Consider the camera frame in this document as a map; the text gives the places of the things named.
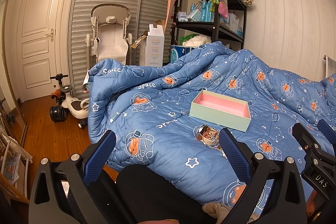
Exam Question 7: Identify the tall white carton box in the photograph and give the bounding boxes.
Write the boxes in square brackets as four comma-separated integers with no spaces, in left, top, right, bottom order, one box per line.
[139,24,165,68]

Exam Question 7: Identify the person's right hand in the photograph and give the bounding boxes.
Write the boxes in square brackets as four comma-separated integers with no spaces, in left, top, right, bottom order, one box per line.
[306,190,318,217]

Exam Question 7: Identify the black trouser leg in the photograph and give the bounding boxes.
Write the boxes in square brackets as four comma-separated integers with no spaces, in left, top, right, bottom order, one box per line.
[116,164,217,223]

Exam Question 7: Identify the blue plastic bottles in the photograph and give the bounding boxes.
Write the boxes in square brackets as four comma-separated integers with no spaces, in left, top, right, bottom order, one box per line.
[201,0,213,22]

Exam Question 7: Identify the blue tissue pack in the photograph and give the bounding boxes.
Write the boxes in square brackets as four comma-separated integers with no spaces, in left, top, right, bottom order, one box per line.
[169,45,194,63]

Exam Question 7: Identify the mint box pink lining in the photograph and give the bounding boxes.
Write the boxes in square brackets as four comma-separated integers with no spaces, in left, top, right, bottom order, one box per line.
[189,90,251,132]

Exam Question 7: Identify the white panel door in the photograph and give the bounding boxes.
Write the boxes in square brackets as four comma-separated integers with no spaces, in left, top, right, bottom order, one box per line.
[16,0,63,102]

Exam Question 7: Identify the white baby high chair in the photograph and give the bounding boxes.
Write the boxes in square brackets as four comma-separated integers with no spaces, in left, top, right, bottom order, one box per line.
[85,3,133,69]

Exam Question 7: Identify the blue space bear comforter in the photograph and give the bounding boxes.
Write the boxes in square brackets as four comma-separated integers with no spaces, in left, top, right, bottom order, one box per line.
[83,42,335,207]

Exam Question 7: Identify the watch with beige strap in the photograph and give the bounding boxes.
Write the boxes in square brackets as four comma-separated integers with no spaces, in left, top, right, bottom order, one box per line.
[194,124,219,148]

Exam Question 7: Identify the white kids ride-on scooter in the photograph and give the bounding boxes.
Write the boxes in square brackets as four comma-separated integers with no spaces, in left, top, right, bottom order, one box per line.
[50,73,89,129]

